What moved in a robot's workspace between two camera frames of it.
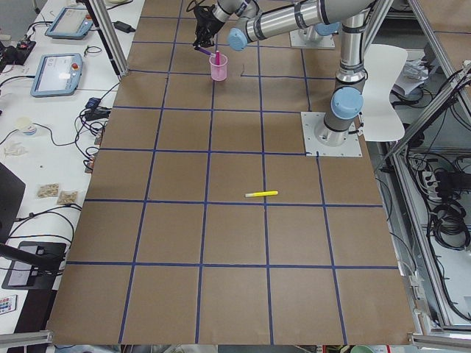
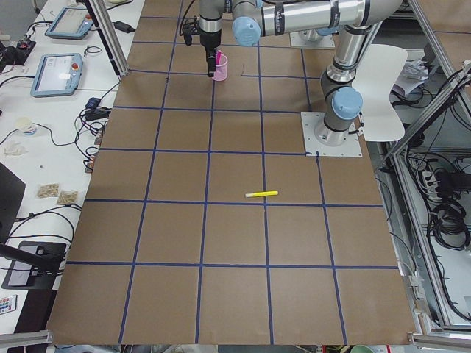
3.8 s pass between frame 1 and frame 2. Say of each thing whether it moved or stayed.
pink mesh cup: stayed
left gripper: moved
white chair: stayed
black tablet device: stayed
